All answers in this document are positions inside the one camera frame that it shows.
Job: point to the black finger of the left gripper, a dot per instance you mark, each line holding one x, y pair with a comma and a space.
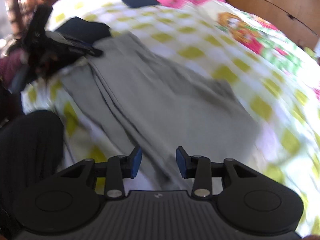
72, 51
57, 41

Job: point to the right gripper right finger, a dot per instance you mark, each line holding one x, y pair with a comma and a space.
199, 169

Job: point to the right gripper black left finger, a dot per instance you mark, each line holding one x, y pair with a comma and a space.
118, 168

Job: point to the grey-green pants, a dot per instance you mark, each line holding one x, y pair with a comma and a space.
140, 98

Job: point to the dark grey folded cloth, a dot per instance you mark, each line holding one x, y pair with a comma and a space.
89, 32

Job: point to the colourful checkered bed quilt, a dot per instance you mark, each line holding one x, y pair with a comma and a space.
280, 100

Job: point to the wooden wardrobe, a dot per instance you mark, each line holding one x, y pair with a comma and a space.
297, 19

